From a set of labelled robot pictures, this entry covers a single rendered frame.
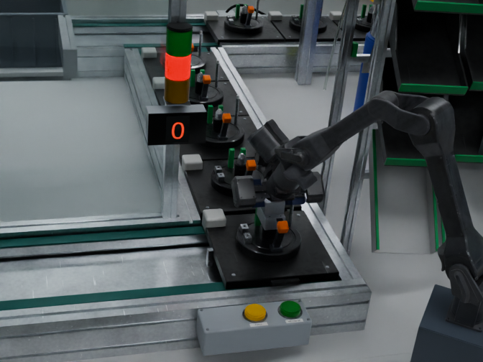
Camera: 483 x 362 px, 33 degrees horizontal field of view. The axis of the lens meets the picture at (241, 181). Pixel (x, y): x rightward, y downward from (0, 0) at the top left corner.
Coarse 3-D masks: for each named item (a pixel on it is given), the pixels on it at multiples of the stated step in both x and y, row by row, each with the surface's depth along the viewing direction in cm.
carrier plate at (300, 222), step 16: (304, 224) 181; (208, 240) 174; (224, 240) 173; (304, 240) 175; (320, 240) 176; (224, 256) 168; (240, 256) 168; (304, 256) 170; (320, 256) 170; (224, 272) 163; (240, 272) 163; (256, 272) 164; (272, 272) 164; (288, 272) 165; (304, 272) 165; (320, 272) 166; (336, 272) 166
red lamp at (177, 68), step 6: (168, 60) 158; (174, 60) 157; (180, 60) 157; (186, 60) 158; (168, 66) 158; (174, 66) 158; (180, 66) 158; (186, 66) 158; (168, 72) 159; (174, 72) 158; (180, 72) 158; (186, 72) 159; (168, 78) 160; (174, 78) 159; (180, 78) 159; (186, 78) 160
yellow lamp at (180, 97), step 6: (168, 84) 160; (174, 84) 160; (180, 84) 160; (186, 84) 160; (168, 90) 161; (174, 90) 160; (180, 90) 160; (186, 90) 161; (168, 96) 161; (174, 96) 161; (180, 96) 161; (186, 96) 162; (174, 102) 161; (180, 102) 162
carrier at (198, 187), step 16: (192, 160) 198; (208, 160) 203; (224, 160) 204; (240, 160) 190; (192, 176) 195; (208, 176) 196; (224, 176) 193; (256, 176) 194; (192, 192) 190; (208, 192) 189; (224, 192) 189; (208, 208) 183; (224, 208) 184; (240, 208) 184; (288, 208) 187
